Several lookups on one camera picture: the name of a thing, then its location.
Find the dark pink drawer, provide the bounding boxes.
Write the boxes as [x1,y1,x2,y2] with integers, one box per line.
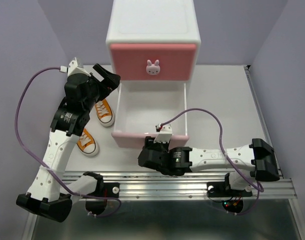
[109,43,197,81]

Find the orange sneaker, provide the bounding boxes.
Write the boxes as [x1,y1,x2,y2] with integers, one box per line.
[77,128,99,157]
[95,99,115,128]

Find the light pink drawer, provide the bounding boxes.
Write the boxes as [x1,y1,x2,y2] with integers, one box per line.
[111,81,187,149]

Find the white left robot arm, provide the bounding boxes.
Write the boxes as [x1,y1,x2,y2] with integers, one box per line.
[15,60,122,223]

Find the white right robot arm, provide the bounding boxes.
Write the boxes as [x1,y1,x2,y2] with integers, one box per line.
[137,136,280,198]

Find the white shoe cabinet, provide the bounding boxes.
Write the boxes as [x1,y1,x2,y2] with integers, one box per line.
[104,0,202,83]

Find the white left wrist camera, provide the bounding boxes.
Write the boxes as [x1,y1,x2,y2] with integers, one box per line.
[59,57,90,77]

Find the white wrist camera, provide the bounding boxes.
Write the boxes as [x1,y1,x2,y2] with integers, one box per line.
[59,57,90,77]
[153,123,173,144]

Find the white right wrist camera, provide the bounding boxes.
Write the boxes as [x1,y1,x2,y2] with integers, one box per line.
[153,123,173,144]

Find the aluminium mounting rail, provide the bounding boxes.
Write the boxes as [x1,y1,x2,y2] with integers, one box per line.
[62,171,297,201]

